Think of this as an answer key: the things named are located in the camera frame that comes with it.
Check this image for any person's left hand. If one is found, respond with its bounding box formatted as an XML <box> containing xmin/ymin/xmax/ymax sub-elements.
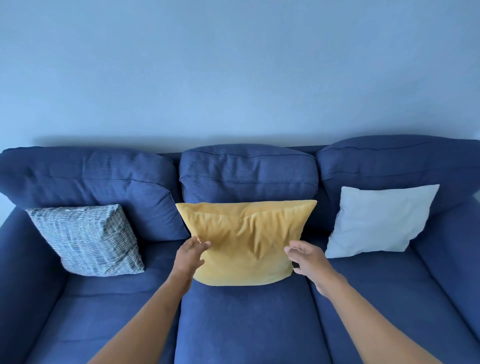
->
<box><xmin>169</xmin><ymin>236</ymin><xmax>212</xmax><ymax>287</ymax></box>

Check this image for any person's right hand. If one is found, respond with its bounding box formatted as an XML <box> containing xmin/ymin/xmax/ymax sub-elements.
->
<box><xmin>284</xmin><ymin>240</ymin><xmax>348</xmax><ymax>298</ymax></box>

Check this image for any person's right forearm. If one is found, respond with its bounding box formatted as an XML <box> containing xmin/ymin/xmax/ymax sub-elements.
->
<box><xmin>325</xmin><ymin>275</ymin><xmax>444</xmax><ymax>364</ymax></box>

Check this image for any person's left forearm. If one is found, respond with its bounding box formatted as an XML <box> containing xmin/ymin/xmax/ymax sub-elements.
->
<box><xmin>87</xmin><ymin>275</ymin><xmax>194</xmax><ymax>364</ymax></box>

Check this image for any yellow velvet pillow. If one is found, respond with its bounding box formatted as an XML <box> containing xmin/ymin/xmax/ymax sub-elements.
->
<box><xmin>175</xmin><ymin>200</ymin><xmax>318</xmax><ymax>287</ymax></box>

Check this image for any blue seat cushion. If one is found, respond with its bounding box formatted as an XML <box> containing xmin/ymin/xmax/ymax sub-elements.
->
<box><xmin>25</xmin><ymin>240</ymin><xmax>185</xmax><ymax>364</ymax></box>
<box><xmin>307</xmin><ymin>235</ymin><xmax>480</xmax><ymax>364</ymax></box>
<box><xmin>174</xmin><ymin>273</ymin><xmax>333</xmax><ymax>364</ymax></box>

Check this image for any narrow blue back cushion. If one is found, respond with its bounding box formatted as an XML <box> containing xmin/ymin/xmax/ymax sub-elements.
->
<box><xmin>178</xmin><ymin>144</ymin><xmax>320</xmax><ymax>206</ymax></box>

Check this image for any light blue pillow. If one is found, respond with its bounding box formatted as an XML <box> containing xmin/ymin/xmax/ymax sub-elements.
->
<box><xmin>325</xmin><ymin>184</ymin><xmax>440</xmax><ymax>259</ymax></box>

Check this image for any grey white patterned pillow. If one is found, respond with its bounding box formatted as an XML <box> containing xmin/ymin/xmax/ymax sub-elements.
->
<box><xmin>26</xmin><ymin>204</ymin><xmax>146</xmax><ymax>277</ymax></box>

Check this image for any wide blue back cushion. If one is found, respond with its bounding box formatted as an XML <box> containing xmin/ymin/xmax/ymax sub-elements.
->
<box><xmin>315</xmin><ymin>135</ymin><xmax>480</xmax><ymax>235</ymax></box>
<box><xmin>0</xmin><ymin>146</ymin><xmax>190</xmax><ymax>242</ymax></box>

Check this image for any blue fabric sofa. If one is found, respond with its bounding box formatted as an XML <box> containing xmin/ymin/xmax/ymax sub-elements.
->
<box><xmin>0</xmin><ymin>135</ymin><xmax>480</xmax><ymax>364</ymax></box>

